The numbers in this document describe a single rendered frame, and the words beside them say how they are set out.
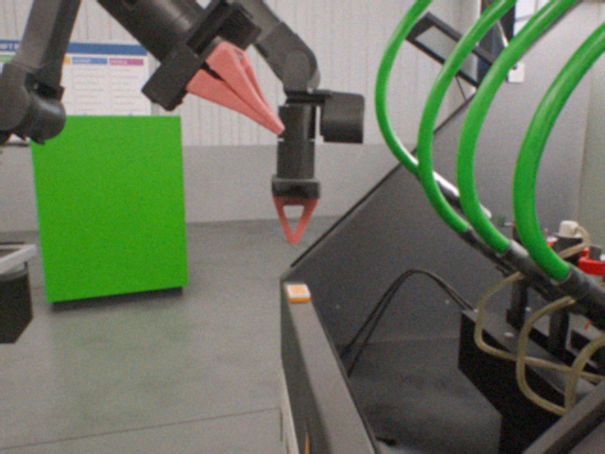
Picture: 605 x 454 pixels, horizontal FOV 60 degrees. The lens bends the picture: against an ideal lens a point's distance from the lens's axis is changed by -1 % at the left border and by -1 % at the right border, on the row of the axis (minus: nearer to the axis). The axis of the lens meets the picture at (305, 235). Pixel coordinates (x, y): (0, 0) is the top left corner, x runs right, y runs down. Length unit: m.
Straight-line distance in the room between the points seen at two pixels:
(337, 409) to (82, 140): 3.32
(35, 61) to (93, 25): 6.18
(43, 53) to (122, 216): 2.91
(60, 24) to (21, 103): 0.14
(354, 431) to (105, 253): 3.40
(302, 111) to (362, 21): 6.96
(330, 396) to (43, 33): 0.67
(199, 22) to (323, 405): 0.35
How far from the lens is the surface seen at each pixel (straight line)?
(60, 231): 3.77
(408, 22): 0.59
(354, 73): 7.53
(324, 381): 0.57
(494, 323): 0.67
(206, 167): 7.00
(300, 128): 0.75
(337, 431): 0.48
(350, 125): 0.75
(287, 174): 0.76
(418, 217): 0.93
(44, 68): 0.91
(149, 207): 3.78
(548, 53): 1.02
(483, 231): 0.44
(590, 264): 0.58
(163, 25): 0.44
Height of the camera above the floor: 1.21
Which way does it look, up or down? 11 degrees down
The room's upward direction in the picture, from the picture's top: straight up
